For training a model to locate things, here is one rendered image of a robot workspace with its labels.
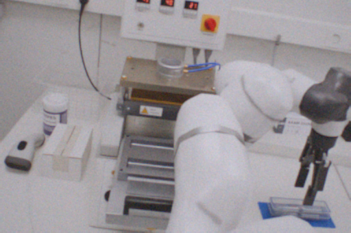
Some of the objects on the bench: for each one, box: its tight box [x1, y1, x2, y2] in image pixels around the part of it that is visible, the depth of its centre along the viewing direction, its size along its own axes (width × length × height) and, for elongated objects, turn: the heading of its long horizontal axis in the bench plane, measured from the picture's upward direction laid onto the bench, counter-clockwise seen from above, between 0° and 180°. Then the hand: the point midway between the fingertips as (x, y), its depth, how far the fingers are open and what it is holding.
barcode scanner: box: [4, 133, 46, 171], centre depth 134 cm, size 20×8×8 cm, turn 160°
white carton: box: [272, 110, 312, 136], centre depth 169 cm, size 12×23×7 cm, turn 78°
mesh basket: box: [32, 61, 112, 122], centre depth 169 cm, size 22×26×13 cm
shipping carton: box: [42, 123, 93, 182], centre depth 134 cm, size 19×13×9 cm
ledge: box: [247, 128, 351, 167], centre depth 171 cm, size 30×84×4 cm, turn 70°
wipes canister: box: [43, 93, 69, 138], centre depth 147 cm, size 9×9×15 cm
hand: (305, 188), depth 125 cm, fingers open, 8 cm apart
